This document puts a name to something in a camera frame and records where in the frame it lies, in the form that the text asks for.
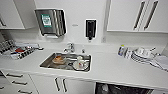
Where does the white sink base cabinet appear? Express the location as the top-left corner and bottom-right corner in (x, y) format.
(29, 73), (98, 94)

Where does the small wall label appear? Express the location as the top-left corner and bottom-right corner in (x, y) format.
(71, 23), (80, 28)

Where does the white wall outlet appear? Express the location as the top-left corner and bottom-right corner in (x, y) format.
(101, 35), (107, 44)

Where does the white patterned plate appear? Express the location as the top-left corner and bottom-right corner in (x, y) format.
(72, 60), (91, 71)

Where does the wire dish rack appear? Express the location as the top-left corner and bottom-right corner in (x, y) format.
(0, 39), (18, 55)

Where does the chrome faucet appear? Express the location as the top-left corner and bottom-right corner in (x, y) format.
(63, 42), (76, 54)

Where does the white upper wall cabinet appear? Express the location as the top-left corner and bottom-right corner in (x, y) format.
(0, 0), (36, 30)
(106, 0), (168, 34)

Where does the steel sink basin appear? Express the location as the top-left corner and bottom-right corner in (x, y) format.
(38, 51), (93, 73)

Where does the black soap dispenser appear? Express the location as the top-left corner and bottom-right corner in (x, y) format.
(84, 18), (98, 41)

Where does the stack of white plates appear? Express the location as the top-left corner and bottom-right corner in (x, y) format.
(130, 46), (157, 64)

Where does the dish soap bottle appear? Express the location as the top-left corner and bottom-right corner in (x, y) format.
(117, 44), (127, 57)

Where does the orange bowl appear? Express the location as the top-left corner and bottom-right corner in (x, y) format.
(52, 54), (66, 65)

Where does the white drawer stack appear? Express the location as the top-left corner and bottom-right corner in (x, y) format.
(0, 69), (40, 94)

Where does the small white mug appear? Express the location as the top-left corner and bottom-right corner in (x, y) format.
(124, 48), (133, 60)

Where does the steel paper towel dispenser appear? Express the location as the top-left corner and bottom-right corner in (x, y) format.
(34, 8), (67, 38)

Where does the white cup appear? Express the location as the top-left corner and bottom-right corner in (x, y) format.
(76, 55), (85, 69)

